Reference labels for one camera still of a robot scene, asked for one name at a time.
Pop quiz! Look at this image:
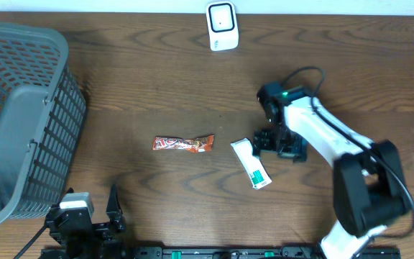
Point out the white green Panadol box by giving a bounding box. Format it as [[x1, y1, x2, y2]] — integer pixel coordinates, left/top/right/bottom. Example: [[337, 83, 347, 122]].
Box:
[[231, 138, 272, 190]]

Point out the orange red candy wrapper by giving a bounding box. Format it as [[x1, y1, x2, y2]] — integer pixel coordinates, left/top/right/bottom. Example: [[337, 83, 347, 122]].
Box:
[[152, 135, 214, 153]]

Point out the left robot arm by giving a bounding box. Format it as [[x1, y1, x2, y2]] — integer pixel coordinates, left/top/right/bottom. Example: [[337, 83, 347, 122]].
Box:
[[40, 185, 131, 259]]

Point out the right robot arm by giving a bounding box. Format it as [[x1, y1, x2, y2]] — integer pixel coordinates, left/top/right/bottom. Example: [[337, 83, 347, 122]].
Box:
[[252, 82, 414, 258]]

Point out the white barcode scanner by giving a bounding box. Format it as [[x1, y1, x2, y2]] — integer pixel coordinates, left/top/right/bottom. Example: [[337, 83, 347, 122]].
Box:
[[206, 1, 239, 52]]

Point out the grey plastic mesh basket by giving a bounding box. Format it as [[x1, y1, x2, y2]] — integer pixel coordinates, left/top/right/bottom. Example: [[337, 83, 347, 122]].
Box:
[[0, 22, 86, 224]]

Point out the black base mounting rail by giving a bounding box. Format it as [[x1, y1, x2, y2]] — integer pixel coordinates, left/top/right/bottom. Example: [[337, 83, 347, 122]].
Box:
[[131, 245, 403, 259]]

